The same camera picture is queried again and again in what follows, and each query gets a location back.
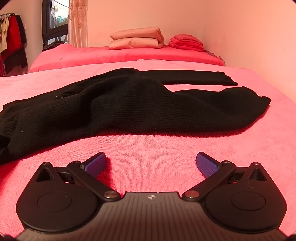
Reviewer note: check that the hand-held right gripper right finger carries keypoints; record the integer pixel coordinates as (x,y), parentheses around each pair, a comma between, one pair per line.
(207,163)

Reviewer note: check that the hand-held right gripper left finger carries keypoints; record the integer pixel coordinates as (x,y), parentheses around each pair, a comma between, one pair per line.
(96,163)

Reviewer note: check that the black knit pants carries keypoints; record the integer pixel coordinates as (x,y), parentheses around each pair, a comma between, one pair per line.
(138,104)

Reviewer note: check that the pink terry bed blanket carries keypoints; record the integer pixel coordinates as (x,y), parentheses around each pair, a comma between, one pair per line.
(150,157)

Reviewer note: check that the red bed sheet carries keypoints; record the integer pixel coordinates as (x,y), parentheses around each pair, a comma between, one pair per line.
(115,55)

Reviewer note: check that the folded red blanket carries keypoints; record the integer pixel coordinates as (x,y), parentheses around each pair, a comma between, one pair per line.
(186,42)

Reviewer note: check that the dark cloth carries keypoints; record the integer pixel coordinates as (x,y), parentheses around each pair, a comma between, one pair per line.
(53,45)

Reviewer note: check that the hanging black garment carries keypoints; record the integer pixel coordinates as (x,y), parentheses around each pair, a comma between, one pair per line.
(22,48)

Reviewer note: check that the dark framed window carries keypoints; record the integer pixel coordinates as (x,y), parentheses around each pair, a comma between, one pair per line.
(55,30)

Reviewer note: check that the pale patterned curtain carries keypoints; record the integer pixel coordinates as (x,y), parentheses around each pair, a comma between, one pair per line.
(78,23)

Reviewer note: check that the hanging red garment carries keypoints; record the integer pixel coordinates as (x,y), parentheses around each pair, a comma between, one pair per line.
(12,34)

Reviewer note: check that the hanging cream garment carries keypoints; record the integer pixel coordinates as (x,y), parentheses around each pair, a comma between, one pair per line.
(4,32)

